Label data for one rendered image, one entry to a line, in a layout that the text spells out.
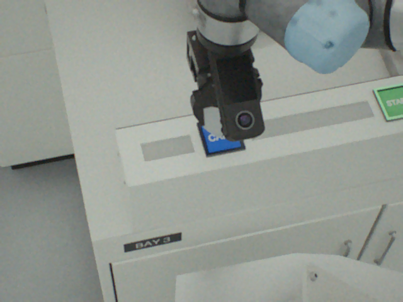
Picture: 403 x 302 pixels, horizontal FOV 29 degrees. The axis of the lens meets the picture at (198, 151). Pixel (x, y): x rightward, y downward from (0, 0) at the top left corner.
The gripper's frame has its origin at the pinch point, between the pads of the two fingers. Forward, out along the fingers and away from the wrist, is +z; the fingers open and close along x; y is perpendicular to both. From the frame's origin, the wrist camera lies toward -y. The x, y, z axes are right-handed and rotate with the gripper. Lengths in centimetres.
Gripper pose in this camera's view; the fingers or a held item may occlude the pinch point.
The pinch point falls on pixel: (223, 134)
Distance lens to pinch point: 104.6
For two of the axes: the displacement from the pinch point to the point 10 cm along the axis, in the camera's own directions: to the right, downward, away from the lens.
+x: -9.7, 1.9, -1.5
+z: -0.3, 5.3, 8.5
